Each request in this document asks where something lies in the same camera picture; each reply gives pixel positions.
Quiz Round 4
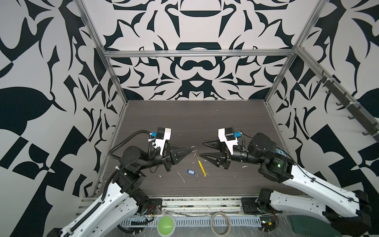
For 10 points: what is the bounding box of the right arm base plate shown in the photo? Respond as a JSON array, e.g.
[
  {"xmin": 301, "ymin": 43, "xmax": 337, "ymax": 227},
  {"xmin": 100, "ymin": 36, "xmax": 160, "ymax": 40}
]
[{"xmin": 241, "ymin": 197, "xmax": 264, "ymax": 215}]

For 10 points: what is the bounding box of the metal keyring with yellow tag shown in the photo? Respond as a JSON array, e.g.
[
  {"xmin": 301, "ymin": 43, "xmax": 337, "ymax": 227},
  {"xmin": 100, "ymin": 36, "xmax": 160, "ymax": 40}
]
[{"xmin": 191, "ymin": 146, "xmax": 207, "ymax": 177}]

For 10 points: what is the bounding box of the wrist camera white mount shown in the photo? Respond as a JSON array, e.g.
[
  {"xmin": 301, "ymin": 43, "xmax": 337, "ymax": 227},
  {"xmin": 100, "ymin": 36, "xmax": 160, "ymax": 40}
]
[
  {"xmin": 218, "ymin": 127, "xmax": 241, "ymax": 155},
  {"xmin": 150, "ymin": 127, "xmax": 172, "ymax": 156}
]

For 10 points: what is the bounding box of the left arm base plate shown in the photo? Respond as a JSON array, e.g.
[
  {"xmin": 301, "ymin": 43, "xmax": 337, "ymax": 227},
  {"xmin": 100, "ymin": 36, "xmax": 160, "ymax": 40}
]
[{"xmin": 139, "ymin": 198, "xmax": 163, "ymax": 215}]

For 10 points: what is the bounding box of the aluminium frame crossbar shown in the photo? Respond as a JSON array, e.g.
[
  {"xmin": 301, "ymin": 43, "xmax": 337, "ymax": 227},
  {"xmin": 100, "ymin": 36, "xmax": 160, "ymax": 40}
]
[{"xmin": 103, "ymin": 49, "xmax": 294, "ymax": 58}]

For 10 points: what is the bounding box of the white slotted cable duct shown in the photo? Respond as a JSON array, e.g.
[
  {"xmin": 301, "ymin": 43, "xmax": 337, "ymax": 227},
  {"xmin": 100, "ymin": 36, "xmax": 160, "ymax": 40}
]
[{"xmin": 120, "ymin": 216, "xmax": 262, "ymax": 228}]

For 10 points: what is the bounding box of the light blue toy block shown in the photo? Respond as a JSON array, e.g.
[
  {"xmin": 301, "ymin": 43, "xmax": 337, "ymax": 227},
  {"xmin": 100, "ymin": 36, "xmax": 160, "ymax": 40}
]
[{"xmin": 275, "ymin": 148, "xmax": 286, "ymax": 156}]

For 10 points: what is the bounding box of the green round button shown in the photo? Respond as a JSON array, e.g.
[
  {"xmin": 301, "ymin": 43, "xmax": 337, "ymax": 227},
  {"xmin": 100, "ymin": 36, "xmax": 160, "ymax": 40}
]
[{"xmin": 157, "ymin": 214, "xmax": 176, "ymax": 237}]

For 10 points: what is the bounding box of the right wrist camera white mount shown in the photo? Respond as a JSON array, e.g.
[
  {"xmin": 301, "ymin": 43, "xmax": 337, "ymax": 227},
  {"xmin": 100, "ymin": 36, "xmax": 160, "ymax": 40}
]
[{"xmin": 218, "ymin": 127, "xmax": 241, "ymax": 155}]

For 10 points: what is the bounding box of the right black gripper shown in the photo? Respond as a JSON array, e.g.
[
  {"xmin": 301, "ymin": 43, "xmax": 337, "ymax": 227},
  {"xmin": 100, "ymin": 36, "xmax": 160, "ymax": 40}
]
[{"xmin": 203, "ymin": 134, "xmax": 266, "ymax": 169}]

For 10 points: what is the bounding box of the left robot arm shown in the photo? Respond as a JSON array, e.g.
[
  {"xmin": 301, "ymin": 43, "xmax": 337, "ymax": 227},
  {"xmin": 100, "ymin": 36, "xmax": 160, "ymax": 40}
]
[{"xmin": 48, "ymin": 127, "xmax": 192, "ymax": 237}]

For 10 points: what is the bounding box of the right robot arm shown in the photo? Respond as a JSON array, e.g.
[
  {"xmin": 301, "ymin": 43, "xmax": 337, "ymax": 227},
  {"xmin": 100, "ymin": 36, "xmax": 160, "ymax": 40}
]
[{"xmin": 200, "ymin": 128, "xmax": 372, "ymax": 237}]

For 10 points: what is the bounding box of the dark green cloth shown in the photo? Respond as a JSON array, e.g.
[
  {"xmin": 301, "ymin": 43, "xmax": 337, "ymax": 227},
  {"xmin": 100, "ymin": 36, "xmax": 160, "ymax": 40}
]
[{"xmin": 287, "ymin": 215, "xmax": 342, "ymax": 237}]

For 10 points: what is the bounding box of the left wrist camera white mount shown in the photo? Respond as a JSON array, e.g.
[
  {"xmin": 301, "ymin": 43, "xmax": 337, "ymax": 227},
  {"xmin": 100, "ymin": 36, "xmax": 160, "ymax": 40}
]
[{"xmin": 150, "ymin": 127, "xmax": 172, "ymax": 156}]

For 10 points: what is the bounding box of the aluminium front rail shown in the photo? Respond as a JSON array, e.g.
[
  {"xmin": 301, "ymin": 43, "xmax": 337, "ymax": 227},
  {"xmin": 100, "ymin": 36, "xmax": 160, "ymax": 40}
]
[{"xmin": 91, "ymin": 196, "xmax": 246, "ymax": 220}]

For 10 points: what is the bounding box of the tape roll ring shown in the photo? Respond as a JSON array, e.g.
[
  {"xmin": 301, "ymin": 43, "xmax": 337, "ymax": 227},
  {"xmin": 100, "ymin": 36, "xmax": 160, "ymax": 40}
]
[{"xmin": 210, "ymin": 211, "xmax": 232, "ymax": 237}]

